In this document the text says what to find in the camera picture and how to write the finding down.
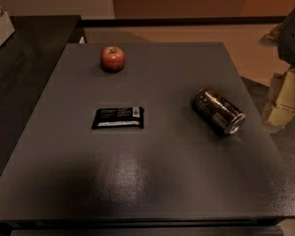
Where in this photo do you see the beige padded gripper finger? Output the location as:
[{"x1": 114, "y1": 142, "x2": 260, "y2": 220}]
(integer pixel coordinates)
[{"x1": 263, "y1": 66, "x2": 295, "y2": 128}]

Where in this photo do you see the orange soda can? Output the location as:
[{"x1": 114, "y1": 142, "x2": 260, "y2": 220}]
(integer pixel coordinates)
[{"x1": 193, "y1": 87, "x2": 246, "y2": 136}]

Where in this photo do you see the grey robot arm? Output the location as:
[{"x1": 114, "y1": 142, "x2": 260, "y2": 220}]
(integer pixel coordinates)
[{"x1": 263, "y1": 8, "x2": 295, "y2": 128}]

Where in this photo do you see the black snack bar wrapper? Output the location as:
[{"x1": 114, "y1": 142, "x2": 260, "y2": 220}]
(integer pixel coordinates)
[{"x1": 91, "y1": 106, "x2": 145, "y2": 130}]

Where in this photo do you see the red apple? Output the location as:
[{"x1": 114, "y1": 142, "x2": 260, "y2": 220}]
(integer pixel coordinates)
[{"x1": 100, "y1": 46, "x2": 126, "y2": 73}]

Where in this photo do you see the dark side counter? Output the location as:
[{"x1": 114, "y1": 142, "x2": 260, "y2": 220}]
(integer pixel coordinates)
[{"x1": 0, "y1": 16, "x2": 84, "y2": 176}]

